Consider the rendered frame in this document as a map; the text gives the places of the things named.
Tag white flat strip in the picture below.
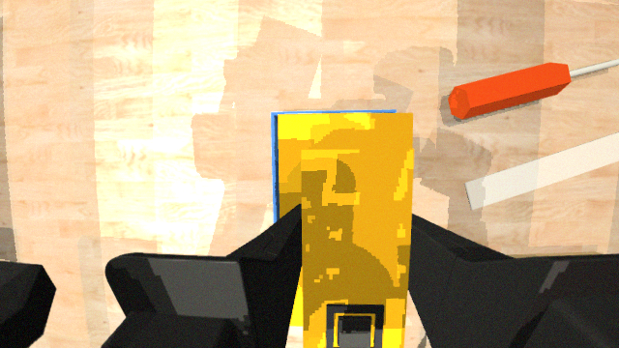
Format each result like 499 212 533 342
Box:
464 132 619 211

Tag blue rectangular tray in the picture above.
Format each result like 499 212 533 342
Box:
271 109 397 223

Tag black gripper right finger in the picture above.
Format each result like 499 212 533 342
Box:
408 213 619 348

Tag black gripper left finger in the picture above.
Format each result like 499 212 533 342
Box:
104 204 302 348

